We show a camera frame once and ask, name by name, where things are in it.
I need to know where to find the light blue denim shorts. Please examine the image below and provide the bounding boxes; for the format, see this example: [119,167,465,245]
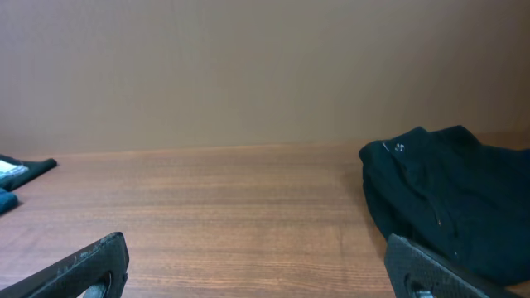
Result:
[0,161,29,179]

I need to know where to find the black garment under pile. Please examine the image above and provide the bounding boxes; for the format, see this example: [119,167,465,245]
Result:
[1,155,58,191]

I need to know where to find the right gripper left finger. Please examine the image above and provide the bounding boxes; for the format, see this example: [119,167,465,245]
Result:
[1,232,129,298]

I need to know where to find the navy blue shorts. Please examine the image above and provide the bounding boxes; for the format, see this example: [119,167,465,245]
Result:
[0,189,19,214]

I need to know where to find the black shorts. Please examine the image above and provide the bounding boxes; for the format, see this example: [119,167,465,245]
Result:
[359,126,529,286]

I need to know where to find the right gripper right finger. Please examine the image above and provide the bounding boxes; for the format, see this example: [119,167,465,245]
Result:
[384,234,522,298]

